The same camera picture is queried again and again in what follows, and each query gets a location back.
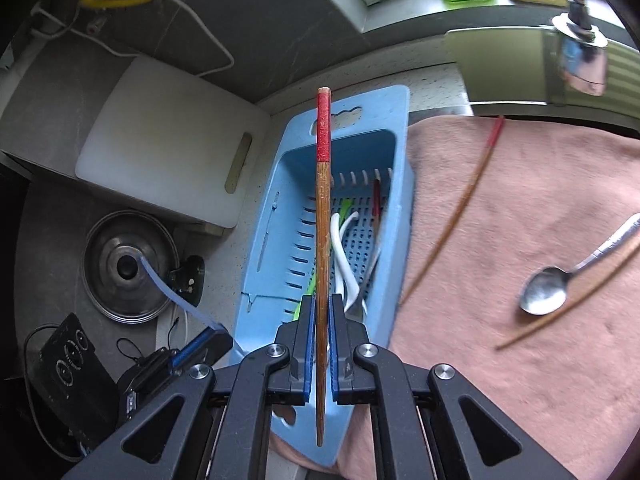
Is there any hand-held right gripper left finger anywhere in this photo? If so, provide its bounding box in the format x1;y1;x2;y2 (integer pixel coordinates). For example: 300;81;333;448
60;294;317;480

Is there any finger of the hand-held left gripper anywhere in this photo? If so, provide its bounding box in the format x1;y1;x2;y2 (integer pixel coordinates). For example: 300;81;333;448
197;332;234;367
170;329;221;367

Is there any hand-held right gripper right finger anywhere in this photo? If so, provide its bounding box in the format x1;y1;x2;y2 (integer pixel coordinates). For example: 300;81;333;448
329;294;576;480

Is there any white ceramic spoon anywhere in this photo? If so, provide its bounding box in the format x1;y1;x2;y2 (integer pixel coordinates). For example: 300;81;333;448
330;212;368;316

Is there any blue plastic drainer basket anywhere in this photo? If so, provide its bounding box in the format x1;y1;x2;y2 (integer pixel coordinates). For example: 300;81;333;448
235;85;416;468

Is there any green plastic spoon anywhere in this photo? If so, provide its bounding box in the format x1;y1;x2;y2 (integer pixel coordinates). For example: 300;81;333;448
292;199;353;321

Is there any patterned metal spoon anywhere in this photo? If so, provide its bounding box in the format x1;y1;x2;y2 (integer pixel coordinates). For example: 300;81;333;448
519;212;640;317

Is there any black box with round ports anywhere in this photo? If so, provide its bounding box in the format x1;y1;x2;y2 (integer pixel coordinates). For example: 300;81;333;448
37;312;120;448

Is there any small black plug adapter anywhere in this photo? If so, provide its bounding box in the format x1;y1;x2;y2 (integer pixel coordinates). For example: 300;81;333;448
167;255;206;307

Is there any metal pot lid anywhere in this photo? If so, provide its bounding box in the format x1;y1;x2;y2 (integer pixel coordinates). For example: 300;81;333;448
82;210;181;324

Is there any pink towel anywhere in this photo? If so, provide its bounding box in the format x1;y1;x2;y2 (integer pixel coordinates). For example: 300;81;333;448
272;115;640;480

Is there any white cutting board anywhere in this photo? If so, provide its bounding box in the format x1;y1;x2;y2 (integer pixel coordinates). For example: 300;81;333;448
75;55;273;231

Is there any green striped drain board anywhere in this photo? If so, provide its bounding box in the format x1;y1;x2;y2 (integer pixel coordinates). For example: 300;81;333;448
444;25;640;133

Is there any black lanyard cord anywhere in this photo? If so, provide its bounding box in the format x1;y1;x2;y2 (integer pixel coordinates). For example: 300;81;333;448
116;337;147;362

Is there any white power cable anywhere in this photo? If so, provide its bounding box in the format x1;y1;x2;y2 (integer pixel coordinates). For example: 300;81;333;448
27;0;235;77

